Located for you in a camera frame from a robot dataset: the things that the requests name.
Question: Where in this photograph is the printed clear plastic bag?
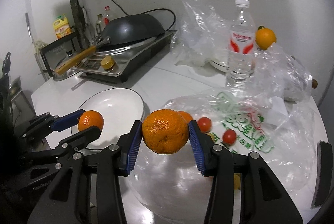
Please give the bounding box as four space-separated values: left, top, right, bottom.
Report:
127 89 315 223

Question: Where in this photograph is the clear water bottle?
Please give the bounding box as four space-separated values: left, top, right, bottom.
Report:
226 0 255 87

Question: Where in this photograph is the yellow oil jug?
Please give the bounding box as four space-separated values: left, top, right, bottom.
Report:
53 15 72 39

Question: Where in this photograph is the gold cooker knob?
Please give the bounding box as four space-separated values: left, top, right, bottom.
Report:
100 55 115 70

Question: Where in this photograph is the black wok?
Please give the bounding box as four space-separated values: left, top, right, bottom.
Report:
101 13 165 45

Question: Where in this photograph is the wooden wok handle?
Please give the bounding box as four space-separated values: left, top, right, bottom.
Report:
54 46 97 75

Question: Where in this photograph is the clear bag on right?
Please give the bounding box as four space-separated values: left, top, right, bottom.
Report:
250 43 312 104

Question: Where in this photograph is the red label sauce bottle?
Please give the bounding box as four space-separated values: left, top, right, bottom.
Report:
102 6 115 26

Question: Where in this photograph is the steel induction cooker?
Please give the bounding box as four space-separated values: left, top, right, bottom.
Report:
74 30 175 83

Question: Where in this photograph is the crumpled clear plastic bag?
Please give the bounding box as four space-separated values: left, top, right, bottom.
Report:
170 0 230 67

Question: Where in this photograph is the black power cable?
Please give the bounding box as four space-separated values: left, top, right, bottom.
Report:
91 0 177 31

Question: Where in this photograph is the mandarin on plastic bag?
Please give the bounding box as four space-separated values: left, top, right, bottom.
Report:
178 111 193 123

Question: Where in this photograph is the steel pot lid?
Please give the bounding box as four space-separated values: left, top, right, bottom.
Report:
53 50 85 82

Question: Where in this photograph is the orange fruit behind bottle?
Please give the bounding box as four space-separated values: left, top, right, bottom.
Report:
255 26 277 50

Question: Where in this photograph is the clear oil bottle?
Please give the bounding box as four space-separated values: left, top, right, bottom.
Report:
95 14 105 36

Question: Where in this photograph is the large mandarin orange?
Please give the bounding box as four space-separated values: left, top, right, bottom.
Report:
142 109 189 155

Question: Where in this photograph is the small mandarin orange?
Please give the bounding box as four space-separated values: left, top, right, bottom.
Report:
78 111 104 131

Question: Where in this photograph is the red cherry tomato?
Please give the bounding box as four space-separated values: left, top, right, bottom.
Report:
197 117 212 133
223 129 237 146

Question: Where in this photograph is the black hook pole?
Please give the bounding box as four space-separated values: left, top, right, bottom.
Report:
70 0 89 49

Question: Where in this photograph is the black wire rack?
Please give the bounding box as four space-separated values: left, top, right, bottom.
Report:
40 32 81 81

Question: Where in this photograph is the white round plate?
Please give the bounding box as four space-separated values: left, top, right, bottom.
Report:
79 88 145 151

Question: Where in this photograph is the white dish under bag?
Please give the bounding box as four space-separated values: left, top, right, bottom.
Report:
209 57 229 73

